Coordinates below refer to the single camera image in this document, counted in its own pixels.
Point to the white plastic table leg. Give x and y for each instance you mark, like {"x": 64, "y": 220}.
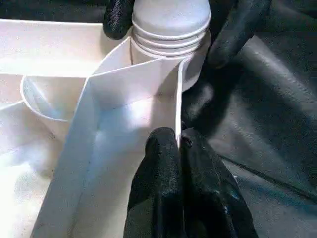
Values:
{"x": 171, "y": 17}

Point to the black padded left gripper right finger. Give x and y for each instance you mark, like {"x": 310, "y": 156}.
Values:
{"x": 210, "y": 196}

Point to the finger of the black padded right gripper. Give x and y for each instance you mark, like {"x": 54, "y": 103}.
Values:
{"x": 235, "y": 29}
{"x": 118, "y": 19}

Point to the white plastic table top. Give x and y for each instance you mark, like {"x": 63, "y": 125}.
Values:
{"x": 62, "y": 148}

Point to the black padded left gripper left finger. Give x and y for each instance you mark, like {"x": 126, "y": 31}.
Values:
{"x": 158, "y": 188}

